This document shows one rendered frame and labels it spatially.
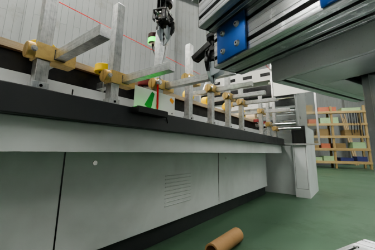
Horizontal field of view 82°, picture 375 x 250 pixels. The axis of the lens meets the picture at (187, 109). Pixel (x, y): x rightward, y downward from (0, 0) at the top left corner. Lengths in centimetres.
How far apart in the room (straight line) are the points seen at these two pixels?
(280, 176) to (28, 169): 286
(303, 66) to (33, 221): 97
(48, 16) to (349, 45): 79
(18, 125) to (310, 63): 73
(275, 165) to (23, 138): 294
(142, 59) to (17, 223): 558
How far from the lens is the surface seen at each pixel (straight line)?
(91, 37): 62
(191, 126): 119
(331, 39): 46
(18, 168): 97
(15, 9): 637
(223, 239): 134
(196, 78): 97
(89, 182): 108
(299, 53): 48
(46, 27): 83
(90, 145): 84
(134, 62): 617
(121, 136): 91
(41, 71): 78
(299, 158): 306
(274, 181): 329
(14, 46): 100
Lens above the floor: 53
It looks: 11 degrees up
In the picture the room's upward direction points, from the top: 1 degrees clockwise
